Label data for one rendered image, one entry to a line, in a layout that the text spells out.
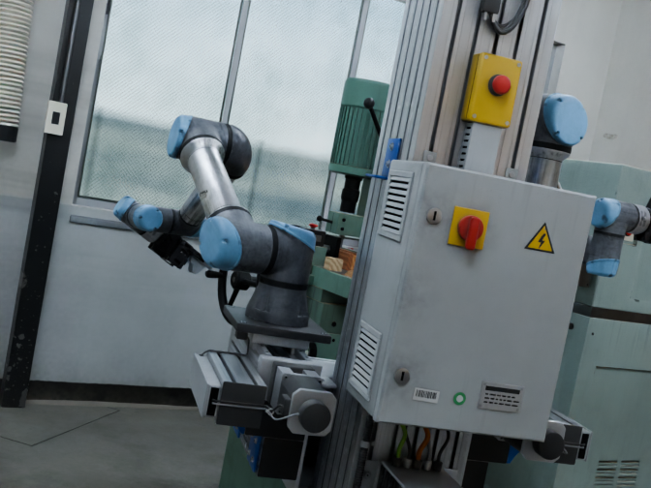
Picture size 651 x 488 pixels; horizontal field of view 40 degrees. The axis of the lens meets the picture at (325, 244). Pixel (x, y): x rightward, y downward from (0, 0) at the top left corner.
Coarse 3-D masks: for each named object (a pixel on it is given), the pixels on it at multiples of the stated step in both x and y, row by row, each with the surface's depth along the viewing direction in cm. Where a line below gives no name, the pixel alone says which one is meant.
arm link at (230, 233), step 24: (192, 120) 227; (168, 144) 231; (192, 144) 222; (216, 144) 224; (192, 168) 220; (216, 168) 216; (216, 192) 210; (216, 216) 200; (240, 216) 202; (216, 240) 197; (240, 240) 196; (264, 240) 200; (216, 264) 198; (240, 264) 199; (264, 264) 201
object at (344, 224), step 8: (328, 216) 292; (336, 216) 288; (344, 216) 288; (352, 216) 290; (360, 216) 294; (328, 224) 292; (336, 224) 288; (344, 224) 289; (352, 224) 290; (360, 224) 292; (336, 232) 288; (344, 232) 289; (352, 232) 291
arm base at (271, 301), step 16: (256, 288) 209; (272, 288) 205; (288, 288) 204; (304, 288) 208; (256, 304) 205; (272, 304) 204; (288, 304) 204; (304, 304) 208; (272, 320) 203; (288, 320) 204; (304, 320) 207
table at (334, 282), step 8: (312, 272) 275; (320, 272) 271; (328, 272) 267; (336, 272) 266; (344, 272) 270; (312, 280) 273; (320, 280) 271; (328, 280) 266; (336, 280) 263; (344, 280) 260; (328, 288) 266; (336, 288) 262; (344, 288) 259; (344, 296) 258
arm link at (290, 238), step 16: (272, 224) 205; (288, 224) 205; (288, 240) 203; (304, 240) 204; (272, 256) 201; (288, 256) 203; (304, 256) 205; (272, 272) 204; (288, 272) 204; (304, 272) 206
